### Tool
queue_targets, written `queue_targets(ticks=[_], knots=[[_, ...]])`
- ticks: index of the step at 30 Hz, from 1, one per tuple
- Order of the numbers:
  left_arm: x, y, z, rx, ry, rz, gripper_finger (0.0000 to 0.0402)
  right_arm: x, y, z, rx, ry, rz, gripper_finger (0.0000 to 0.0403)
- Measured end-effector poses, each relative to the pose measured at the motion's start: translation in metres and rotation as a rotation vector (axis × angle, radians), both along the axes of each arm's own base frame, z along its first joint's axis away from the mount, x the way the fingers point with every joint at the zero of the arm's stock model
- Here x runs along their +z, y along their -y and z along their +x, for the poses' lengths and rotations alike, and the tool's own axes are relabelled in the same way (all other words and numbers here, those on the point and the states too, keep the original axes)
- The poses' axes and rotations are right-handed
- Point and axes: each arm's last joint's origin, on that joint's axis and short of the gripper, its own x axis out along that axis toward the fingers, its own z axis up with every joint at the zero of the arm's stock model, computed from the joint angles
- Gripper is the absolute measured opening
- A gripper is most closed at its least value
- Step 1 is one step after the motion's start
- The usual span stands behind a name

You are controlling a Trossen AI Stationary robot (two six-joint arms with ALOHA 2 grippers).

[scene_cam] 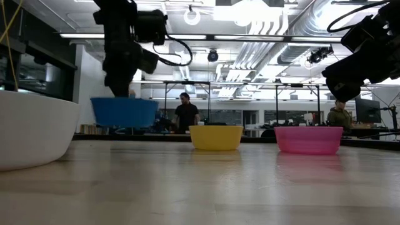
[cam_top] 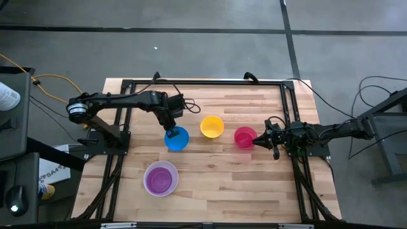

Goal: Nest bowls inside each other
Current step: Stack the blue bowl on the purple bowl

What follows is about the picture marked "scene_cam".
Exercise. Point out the dark glass partition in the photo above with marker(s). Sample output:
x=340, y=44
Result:
x=37, y=50

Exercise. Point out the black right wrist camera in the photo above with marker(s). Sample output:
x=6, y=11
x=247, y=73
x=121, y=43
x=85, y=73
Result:
x=359, y=34

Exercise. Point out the long overhead light bar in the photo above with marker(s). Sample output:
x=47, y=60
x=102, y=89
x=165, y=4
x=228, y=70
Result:
x=250, y=37

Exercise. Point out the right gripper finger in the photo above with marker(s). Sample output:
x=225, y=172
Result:
x=339, y=72
x=347, y=92

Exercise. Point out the pink translucent plastic bowl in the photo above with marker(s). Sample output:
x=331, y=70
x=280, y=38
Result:
x=307, y=140

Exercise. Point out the silver ventilation duct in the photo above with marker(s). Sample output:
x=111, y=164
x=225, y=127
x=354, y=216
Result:
x=312, y=22

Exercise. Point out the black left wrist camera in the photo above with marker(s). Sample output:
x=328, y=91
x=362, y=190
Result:
x=149, y=61

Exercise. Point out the hanging black camera rig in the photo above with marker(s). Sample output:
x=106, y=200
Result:
x=317, y=56

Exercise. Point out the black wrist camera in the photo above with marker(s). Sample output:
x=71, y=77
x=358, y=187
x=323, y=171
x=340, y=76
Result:
x=149, y=61
x=359, y=34

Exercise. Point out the person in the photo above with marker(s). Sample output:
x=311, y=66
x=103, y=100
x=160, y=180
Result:
x=186, y=114
x=132, y=94
x=339, y=120

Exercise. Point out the black computer monitor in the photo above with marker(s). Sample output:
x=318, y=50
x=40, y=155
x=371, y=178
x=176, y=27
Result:
x=368, y=111

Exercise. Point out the stack of wooden boxes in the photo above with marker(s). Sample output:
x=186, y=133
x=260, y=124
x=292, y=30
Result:
x=90, y=129

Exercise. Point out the blue plastic bowl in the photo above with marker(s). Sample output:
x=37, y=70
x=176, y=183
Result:
x=125, y=112

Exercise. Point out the yellow plastic bowl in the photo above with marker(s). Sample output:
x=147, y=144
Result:
x=215, y=137

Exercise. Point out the large white bowl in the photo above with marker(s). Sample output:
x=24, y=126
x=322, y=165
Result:
x=31, y=131

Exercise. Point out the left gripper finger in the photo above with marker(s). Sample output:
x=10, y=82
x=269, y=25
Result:
x=120, y=92

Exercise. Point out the black chair back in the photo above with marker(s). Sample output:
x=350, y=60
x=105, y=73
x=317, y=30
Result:
x=268, y=133

